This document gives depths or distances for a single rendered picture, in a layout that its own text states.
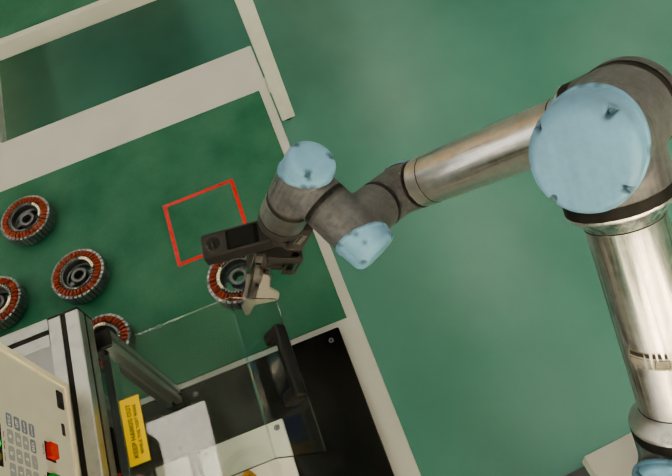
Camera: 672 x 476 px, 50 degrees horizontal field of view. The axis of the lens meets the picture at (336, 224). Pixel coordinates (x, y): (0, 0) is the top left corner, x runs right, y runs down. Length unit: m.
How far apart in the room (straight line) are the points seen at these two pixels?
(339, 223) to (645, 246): 0.41
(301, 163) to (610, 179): 0.43
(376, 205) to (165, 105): 0.83
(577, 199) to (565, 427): 1.33
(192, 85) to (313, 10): 1.27
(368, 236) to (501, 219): 1.31
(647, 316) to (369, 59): 2.02
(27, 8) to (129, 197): 0.77
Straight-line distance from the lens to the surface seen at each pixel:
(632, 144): 0.72
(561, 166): 0.75
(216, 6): 3.11
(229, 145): 1.60
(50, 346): 1.06
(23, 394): 0.92
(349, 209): 0.99
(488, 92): 2.56
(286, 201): 1.03
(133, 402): 1.03
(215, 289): 1.26
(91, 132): 1.78
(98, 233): 1.60
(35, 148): 1.83
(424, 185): 1.04
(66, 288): 1.52
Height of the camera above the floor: 1.95
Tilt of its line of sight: 58 degrees down
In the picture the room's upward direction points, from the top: 20 degrees counter-clockwise
